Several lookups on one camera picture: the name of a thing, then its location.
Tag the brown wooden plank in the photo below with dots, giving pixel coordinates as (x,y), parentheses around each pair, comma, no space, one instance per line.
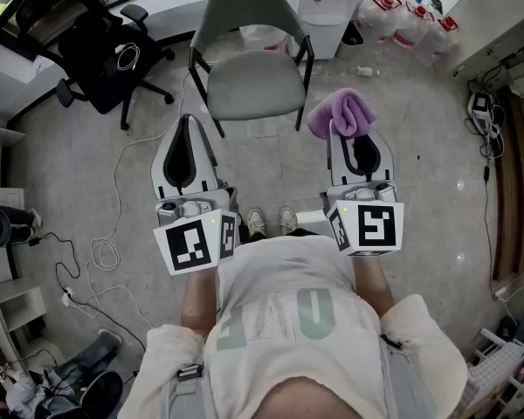
(513,190)

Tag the person's right forearm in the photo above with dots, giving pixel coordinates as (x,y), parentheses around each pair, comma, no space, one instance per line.
(373,282)

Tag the white cabinet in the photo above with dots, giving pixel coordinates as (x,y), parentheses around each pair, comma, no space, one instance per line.
(484,20)

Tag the purple cleaning cloth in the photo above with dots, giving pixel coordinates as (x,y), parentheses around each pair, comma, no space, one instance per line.
(340,109)

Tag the white device with screen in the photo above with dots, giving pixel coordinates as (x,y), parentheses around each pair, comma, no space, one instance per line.
(480,107)

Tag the dark phone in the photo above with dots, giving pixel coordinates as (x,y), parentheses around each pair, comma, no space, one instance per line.
(110,66)

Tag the black office chair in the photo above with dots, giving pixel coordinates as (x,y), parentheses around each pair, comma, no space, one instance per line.
(91,77)

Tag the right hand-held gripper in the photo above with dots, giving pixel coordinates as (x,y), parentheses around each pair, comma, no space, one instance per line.
(375,229)

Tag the grey-green chair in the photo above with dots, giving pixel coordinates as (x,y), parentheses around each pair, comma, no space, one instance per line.
(253,81)

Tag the small white bottle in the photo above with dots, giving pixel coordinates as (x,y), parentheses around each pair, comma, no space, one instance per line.
(367,71)

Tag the person's white shirt torso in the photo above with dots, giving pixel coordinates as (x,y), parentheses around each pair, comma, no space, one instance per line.
(288,321)

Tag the person's left shoe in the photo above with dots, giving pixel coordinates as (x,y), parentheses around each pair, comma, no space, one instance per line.
(256,223)

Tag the person's black trousers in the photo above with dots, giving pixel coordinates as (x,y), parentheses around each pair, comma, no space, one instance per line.
(308,232)

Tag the white power strip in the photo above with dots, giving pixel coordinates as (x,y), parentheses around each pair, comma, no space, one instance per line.
(67,297)

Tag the white water dispenser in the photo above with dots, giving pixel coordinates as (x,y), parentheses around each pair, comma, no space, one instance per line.
(327,15)

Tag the white shelf unit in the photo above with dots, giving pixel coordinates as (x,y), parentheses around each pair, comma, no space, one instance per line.
(0,155)

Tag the person's right shoe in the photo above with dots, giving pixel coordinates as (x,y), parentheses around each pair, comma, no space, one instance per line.
(288,221)

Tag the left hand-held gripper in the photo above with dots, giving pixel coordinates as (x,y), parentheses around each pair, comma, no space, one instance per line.
(188,247)

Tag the person's left forearm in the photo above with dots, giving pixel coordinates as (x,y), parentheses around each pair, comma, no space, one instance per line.
(198,304)

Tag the person's shoe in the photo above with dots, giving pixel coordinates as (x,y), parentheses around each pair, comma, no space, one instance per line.
(288,221)
(256,223)

